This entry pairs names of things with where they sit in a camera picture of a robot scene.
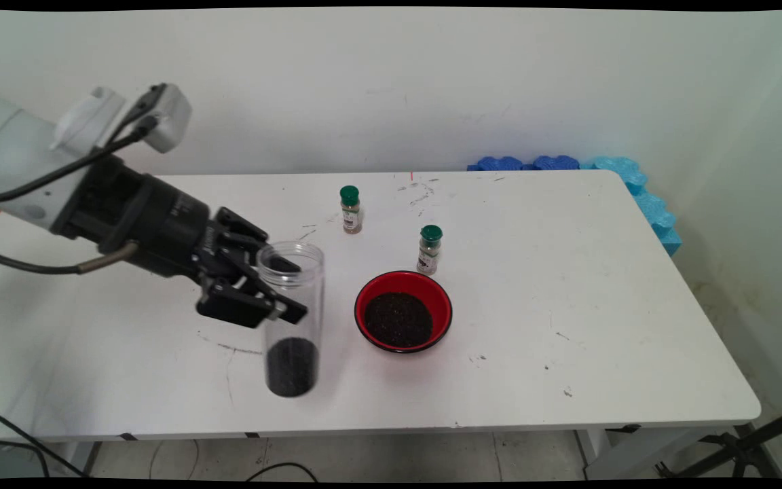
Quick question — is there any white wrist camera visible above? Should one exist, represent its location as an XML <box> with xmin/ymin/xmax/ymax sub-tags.
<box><xmin>134</xmin><ymin>83</ymin><xmax>193</xmax><ymax>153</ymax></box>

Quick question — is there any clear plastic jar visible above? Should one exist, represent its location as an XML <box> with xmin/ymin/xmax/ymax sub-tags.
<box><xmin>256</xmin><ymin>241</ymin><xmax>325</xmax><ymax>398</ymax></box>

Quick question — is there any green cap spice bottle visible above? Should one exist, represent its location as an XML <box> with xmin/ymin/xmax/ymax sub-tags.
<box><xmin>417</xmin><ymin>225</ymin><xmax>443</xmax><ymax>276</ymax></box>
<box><xmin>339</xmin><ymin>185</ymin><xmax>363</xmax><ymax>235</ymax></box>

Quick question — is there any light blue foam strip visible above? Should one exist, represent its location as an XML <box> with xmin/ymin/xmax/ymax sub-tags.
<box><xmin>580</xmin><ymin>156</ymin><xmax>682</xmax><ymax>257</ymax></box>

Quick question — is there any black tripod stand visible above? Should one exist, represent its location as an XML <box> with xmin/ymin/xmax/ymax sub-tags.
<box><xmin>656</xmin><ymin>402</ymin><xmax>782</xmax><ymax>479</ymax></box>

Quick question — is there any white table leg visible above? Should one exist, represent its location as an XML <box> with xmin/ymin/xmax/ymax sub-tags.
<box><xmin>576</xmin><ymin>428</ymin><xmax>731</xmax><ymax>480</ymax></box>

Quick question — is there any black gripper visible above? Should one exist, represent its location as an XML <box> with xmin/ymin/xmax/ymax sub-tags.
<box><xmin>52</xmin><ymin>155</ymin><xmax>309</xmax><ymax>329</ymax></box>

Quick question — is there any black floor cable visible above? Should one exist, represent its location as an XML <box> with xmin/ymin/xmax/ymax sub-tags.
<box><xmin>0</xmin><ymin>438</ymin><xmax>51</xmax><ymax>478</ymax></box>
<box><xmin>0</xmin><ymin>401</ymin><xmax>90</xmax><ymax>479</ymax></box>
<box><xmin>245</xmin><ymin>463</ymin><xmax>320</xmax><ymax>483</ymax></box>

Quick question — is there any red bowl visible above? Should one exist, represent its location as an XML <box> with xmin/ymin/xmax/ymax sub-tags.
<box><xmin>354</xmin><ymin>270</ymin><xmax>453</xmax><ymax>354</ymax></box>

